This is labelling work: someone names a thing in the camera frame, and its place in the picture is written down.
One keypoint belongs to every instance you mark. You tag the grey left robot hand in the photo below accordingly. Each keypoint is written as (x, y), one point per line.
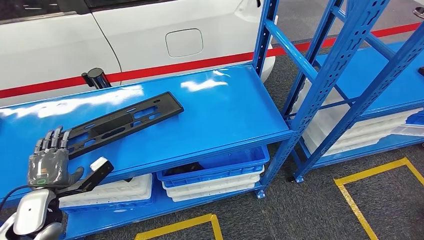
(48, 165)

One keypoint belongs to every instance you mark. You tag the long black plastic part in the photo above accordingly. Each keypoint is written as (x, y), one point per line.
(421, 71)
(165, 104)

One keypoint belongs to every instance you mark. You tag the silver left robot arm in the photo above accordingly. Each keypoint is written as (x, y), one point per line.
(31, 208)

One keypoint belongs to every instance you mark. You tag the blue steel shelf rack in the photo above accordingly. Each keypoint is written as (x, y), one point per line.
(215, 112)
(374, 73)

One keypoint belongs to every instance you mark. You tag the white plastic bin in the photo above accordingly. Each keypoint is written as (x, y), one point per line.
(109, 200)
(331, 116)
(212, 186)
(364, 134)
(116, 187)
(212, 195)
(348, 145)
(409, 130)

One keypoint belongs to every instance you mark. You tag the white car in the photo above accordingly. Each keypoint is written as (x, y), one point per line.
(49, 43)

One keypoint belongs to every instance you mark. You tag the black parts in bin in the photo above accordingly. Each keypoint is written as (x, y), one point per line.
(182, 169)

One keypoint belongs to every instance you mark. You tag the blue plastic bin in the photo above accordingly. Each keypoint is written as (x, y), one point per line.
(416, 118)
(232, 160)

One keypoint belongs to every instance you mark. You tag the silver round metal object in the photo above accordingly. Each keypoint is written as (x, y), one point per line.
(419, 12)

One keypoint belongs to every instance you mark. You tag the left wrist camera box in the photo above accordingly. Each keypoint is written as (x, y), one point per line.
(97, 172)

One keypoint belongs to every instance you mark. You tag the black barrier post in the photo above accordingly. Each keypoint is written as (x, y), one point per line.
(97, 79)

